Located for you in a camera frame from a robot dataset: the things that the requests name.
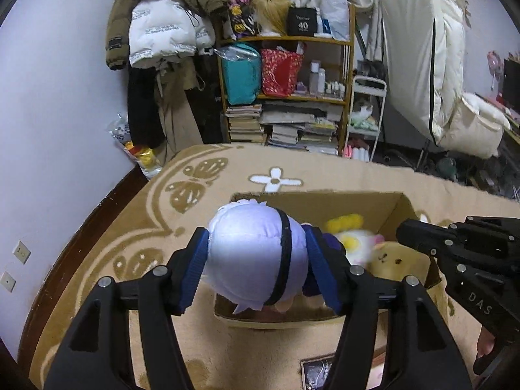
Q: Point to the wooden shelf unit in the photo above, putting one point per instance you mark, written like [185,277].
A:
[284,39]

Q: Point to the stack of books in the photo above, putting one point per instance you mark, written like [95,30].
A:
[243,124]

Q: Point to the cardboard box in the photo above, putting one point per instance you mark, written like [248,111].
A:
[349,205]

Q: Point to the white plastic bag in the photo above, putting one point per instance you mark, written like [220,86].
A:
[335,12]

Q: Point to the plastic bag of toys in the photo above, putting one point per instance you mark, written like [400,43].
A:
[142,158]

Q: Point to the black monitor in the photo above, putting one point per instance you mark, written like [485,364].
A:
[512,83]

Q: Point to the row of cosmetic bottles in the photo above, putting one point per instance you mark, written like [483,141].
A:
[321,83]

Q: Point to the person's right hand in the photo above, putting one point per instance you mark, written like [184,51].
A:
[486,343]

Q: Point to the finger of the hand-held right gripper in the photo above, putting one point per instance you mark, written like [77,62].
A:
[414,232]

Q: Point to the black trousers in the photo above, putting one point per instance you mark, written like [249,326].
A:
[142,105]

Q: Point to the black printed bag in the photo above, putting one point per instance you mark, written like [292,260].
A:
[241,12]

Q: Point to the pile of books and papers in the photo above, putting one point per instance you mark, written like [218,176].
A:
[300,130]

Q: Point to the yellow white plush toy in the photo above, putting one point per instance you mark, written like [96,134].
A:
[357,243]

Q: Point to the white puffer jacket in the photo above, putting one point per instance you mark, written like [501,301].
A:
[162,28]

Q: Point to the white padded folding chair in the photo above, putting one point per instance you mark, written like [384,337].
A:
[410,48]

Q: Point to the pink desk fan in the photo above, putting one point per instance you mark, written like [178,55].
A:
[495,67]

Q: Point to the black hanging garment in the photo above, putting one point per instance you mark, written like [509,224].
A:
[207,105]

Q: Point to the teal bag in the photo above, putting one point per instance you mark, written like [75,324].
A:
[241,77]

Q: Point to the red patterned bag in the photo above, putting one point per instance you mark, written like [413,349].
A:
[280,73]

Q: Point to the beige trousers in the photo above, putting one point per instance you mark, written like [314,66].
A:
[178,118]

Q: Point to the small black box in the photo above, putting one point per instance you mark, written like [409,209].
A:
[315,373]

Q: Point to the white trolley cart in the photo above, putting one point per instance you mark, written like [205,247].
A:
[384,101]

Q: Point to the cat plush toy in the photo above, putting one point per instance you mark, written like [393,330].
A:
[362,109]

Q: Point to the blonde wig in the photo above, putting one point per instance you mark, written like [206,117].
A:
[270,14]

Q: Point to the tan bear plush toy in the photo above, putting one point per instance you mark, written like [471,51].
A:
[386,260]

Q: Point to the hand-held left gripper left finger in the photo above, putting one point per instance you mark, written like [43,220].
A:
[195,260]

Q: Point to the purple-haired plush doll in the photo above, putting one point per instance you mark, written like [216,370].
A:
[248,252]

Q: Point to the white wall socket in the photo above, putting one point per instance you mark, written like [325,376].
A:
[7,282]
[22,252]

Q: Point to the black gift box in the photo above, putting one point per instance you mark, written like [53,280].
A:
[302,22]

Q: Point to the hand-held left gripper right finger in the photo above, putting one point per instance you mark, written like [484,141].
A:
[325,268]

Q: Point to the brown puffer jacket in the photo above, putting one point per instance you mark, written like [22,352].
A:
[122,20]

